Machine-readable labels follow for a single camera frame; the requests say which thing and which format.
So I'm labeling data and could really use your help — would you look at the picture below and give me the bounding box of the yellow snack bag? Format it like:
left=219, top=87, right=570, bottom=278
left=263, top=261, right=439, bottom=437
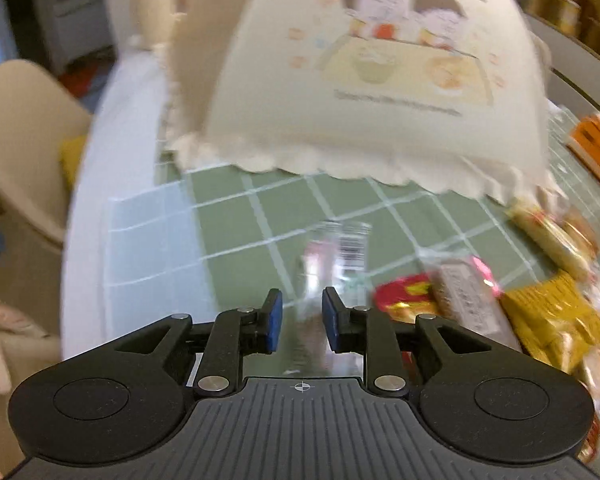
left=500, top=271, right=600, bottom=373

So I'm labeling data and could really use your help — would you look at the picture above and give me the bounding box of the brown snack bar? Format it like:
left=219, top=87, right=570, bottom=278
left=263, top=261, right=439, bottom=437
left=422, top=252, right=521, bottom=352

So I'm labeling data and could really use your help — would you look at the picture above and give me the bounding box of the cream mesh food cover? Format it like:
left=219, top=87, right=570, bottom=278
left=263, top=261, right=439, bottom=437
left=163, top=0, right=555, bottom=204

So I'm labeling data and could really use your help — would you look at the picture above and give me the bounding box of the green checked tablecloth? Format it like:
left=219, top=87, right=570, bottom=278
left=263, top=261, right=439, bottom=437
left=100, top=102, right=600, bottom=376

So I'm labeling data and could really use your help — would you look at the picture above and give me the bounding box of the clear snack packet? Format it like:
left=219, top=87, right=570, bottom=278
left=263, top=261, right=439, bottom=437
left=296, top=220, right=372, bottom=377

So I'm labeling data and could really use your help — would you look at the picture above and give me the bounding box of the red yellow snack packet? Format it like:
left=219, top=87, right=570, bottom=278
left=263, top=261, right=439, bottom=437
left=372, top=273, right=444, bottom=376

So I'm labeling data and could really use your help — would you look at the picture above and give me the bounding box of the long cream cracker pack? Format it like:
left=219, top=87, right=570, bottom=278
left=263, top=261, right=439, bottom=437
left=507, top=200, right=596, bottom=283

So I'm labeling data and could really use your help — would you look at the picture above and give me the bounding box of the beige chair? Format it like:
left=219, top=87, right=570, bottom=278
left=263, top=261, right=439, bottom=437
left=0, top=60, right=93, bottom=252

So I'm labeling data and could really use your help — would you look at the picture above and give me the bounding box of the wrapped bread bun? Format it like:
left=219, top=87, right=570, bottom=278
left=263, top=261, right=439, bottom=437
left=560, top=206, right=600, bottom=261

